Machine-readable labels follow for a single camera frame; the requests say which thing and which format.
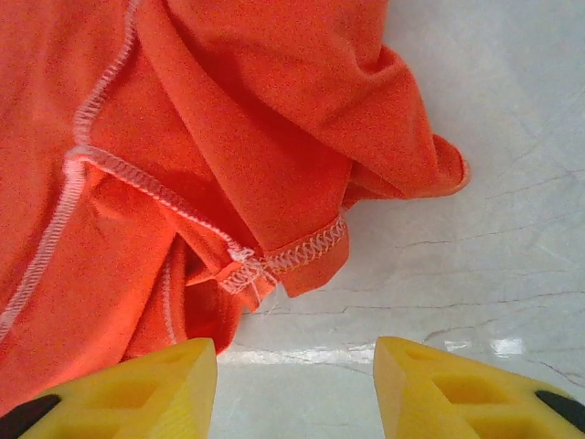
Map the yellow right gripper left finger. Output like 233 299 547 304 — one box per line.
0 337 218 439

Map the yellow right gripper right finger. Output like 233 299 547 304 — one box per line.
372 336 585 439

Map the orange t-shirt with cartoon print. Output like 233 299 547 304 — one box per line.
0 0 472 415

